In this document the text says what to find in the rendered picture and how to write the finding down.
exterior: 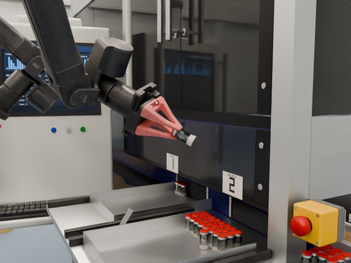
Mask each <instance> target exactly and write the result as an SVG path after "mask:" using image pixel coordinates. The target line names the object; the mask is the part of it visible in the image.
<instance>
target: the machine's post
mask: <svg viewBox="0 0 351 263"><path fill-rule="evenodd" d="M316 2H317V0H274V35H273V71H272V108H271V144H270V181H269V200H268V236H267V248H268V249H270V250H271V251H272V252H271V258H272V259H274V260H275V261H277V262H279V263H301V257H302V255H301V252H302V251H303V250H306V245H307V241H304V240H302V239H300V238H298V237H296V236H294V235H293V232H292V231H291V228H290V222H291V220H292V218H293V217H294V204H295V203H298V202H303V201H308V194H309V169H310V143H311V118H312V92H313V67H314V41H315V16H316Z"/></svg>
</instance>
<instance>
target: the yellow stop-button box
mask: <svg viewBox="0 0 351 263"><path fill-rule="evenodd" d="M344 212H345V208H344V207H341V206H338V205H335V204H332V203H329V202H326V201H323V200H319V199H312V200H308V201H303V202H298V203H295V204H294V217H296V216H304V217H305V218H307V220H308V221H309V223H310V227H311V230H310V233H309V234H308V235H306V236H302V237H299V236H296V235H295V234H293V235H294V236H296V237H298V238H300V239H302V240H304V241H307V242H309V243H311V244H313V245H315V246H318V247H322V246H325V245H329V244H333V243H335V242H340V241H342V240H343V232H344Z"/></svg>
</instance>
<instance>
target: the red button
mask: <svg viewBox="0 0 351 263"><path fill-rule="evenodd" d="M290 228H291V231H292V232H293V233H294V234H295V235H296V236H299V237H302V236H306V235H308V234H309V233H310V230H311V227H310V223H309V221H308V220H307V218H305V217H304V216H296V217H293V218H292V220H291V222H290Z"/></svg>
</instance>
